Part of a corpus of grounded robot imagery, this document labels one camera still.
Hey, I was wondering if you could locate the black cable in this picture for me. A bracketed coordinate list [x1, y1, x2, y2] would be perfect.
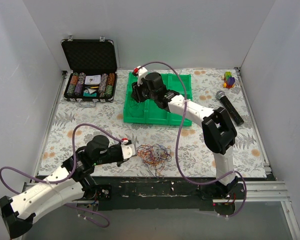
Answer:
[127, 98, 141, 120]

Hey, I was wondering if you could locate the coloured cable pile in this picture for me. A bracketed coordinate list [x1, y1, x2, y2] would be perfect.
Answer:
[136, 143, 173, 178]

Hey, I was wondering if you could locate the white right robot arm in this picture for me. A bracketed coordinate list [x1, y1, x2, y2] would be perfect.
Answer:
[131, 68, 238, 199]

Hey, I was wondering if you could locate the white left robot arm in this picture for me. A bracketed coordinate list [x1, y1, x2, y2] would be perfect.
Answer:
[0, 135, 136, 239]

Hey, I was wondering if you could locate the green compartment tray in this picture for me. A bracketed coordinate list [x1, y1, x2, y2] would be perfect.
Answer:
[123, 71, 195, 127]

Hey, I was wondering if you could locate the black poker chip case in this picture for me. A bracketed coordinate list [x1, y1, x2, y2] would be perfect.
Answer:
[61, 36, 118, 103]

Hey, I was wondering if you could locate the floral patterned table mat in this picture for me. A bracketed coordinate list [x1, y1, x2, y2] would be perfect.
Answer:
[37, 69, 266, 179]

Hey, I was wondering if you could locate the black microphone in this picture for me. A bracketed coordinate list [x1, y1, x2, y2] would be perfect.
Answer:
[216, 90, 244, 126]

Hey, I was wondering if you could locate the colourful toy block figure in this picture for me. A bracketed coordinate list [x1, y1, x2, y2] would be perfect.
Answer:
[221, 71, 236, 89]

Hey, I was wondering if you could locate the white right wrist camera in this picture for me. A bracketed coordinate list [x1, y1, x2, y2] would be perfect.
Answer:
[132, 66, 148, 86]

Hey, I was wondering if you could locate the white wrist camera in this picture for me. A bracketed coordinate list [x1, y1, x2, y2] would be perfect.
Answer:
[121, 138, 137, 161]
[132, 66, 148, 86]

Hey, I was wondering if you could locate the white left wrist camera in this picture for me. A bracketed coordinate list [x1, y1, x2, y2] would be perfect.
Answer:
[121, 138, 137, 161]

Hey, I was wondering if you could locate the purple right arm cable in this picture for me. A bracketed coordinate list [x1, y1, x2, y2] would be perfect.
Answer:
[139, 61, 247, 218]

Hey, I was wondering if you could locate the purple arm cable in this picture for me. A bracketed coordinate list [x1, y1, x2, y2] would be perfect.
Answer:
[139, 61, 247, 218]
[0, 123, 127, 228]

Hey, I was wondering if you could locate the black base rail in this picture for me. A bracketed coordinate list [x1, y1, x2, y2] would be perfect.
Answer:
[67, 176, 241, 211]

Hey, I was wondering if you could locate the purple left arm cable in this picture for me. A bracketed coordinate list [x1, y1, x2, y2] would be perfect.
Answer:
[0, 123, 127, 228]

